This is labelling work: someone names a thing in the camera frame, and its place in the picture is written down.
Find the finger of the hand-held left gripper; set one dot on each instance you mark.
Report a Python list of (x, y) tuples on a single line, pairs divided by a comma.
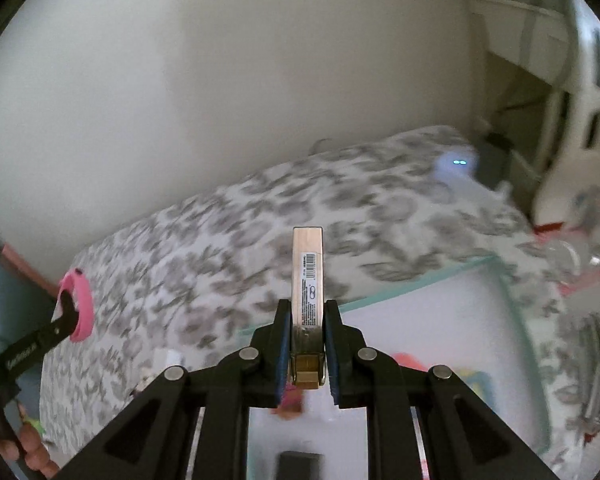
[(67, 312)]

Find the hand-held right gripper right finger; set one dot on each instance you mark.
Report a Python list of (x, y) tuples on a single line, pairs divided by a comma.
[(331, 355)]

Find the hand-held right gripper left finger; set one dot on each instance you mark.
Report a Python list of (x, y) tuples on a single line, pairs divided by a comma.
[(281, 355)]

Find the gold harmonica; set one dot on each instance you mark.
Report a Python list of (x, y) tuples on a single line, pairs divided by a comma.
[(307, 285)]

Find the teal-rimmed white tray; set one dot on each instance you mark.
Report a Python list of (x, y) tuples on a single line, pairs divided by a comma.
[(430, 310)]

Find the black charger block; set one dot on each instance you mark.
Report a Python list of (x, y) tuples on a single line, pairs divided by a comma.
[(300, 467)]

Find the person's left hand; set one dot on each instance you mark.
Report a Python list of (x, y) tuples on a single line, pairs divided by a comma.
[(32, 447)]

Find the grey floral blanket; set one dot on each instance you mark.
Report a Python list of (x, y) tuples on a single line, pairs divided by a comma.
[(230, 235)]

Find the white power strip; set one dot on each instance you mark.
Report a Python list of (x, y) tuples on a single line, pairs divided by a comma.
[(455, 165)]

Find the black power adapter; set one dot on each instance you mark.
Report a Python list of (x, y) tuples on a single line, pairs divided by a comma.
[(497, 160)]

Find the white lattice furniture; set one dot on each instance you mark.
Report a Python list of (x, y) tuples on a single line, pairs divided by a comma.
[(575, 125)]

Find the pink wooden frame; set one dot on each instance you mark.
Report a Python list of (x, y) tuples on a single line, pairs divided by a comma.
[(25, 262)]

